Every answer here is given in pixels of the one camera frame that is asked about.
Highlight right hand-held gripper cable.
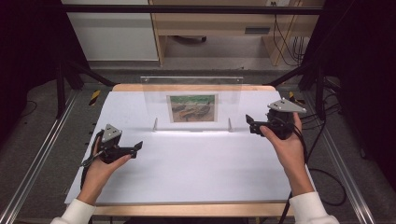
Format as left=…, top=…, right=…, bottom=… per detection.
left=277, top=123, right=310, bottom=224

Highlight light wooden desk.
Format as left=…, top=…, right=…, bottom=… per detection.
left=148, top=0, right=327, bottom=67

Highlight aluminium floor rail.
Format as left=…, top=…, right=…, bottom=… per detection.
left=302, top=90, right=376, bottom=224
left=0, top=89, right=79, bottom=224

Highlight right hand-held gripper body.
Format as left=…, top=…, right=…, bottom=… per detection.
left=266, top=97, right=307, bottom=140

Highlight hand-held gripper cable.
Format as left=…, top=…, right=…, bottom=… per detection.
left=277, top=123, right=310, bottom=224
left=79, top=130, right=106, bottom=191

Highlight yellow clamp left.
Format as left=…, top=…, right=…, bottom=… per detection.
left=89, top=90, right=102, bottom=107

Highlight picture card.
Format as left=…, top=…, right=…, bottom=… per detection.
left=165, top=93, right=219, bottom=124

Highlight black curtain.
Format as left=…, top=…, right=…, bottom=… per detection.
left=0, top=0, right=92, bottom=144
left=306, top=0, right=396, bottom=190

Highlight yellow clamp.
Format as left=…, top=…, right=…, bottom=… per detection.
left=89, top=90, right=102, bottom=107
left=288, top=91, right=306, bottom=105

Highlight white cabinet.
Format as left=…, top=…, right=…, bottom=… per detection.
left=61, top=0, right=160, bottom=63

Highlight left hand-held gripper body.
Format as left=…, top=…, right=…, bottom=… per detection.
left=92, top=124, right=132, bottom=164

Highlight left hand-held gripper cable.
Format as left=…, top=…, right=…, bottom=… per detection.
left=79, top=130, right=106, bottom=191

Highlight clear acrylic photo frame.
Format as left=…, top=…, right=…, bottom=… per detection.
left=140, top=76, right=245, bottom=133

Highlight yellow clamp right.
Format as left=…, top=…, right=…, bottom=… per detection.
left=288, top=91, right=306, bottom=105

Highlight person's right hand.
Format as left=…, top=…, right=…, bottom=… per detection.
left=260, top=112, right=307, bottom=175

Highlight person's left hand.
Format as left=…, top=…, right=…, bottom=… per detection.
left=81, top=138, right=133, bottom=195

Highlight pale table mat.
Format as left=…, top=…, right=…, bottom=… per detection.
left=64, top=90, right=316, bottom=206

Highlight thin black floor cable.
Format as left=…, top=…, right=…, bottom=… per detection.
left=19, top=100, right=38, bottom=119

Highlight hanging black cables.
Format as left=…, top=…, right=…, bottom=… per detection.
left=271, top=1, right=310, bottom=67

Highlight black horizontal bar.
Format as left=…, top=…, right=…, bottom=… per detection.
left=61, top=4, right=325, bottom=16

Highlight black metal stand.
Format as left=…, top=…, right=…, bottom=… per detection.
left=55, top=59, right=117, bottom=119
left=264, top=60, right=328, bottom=121

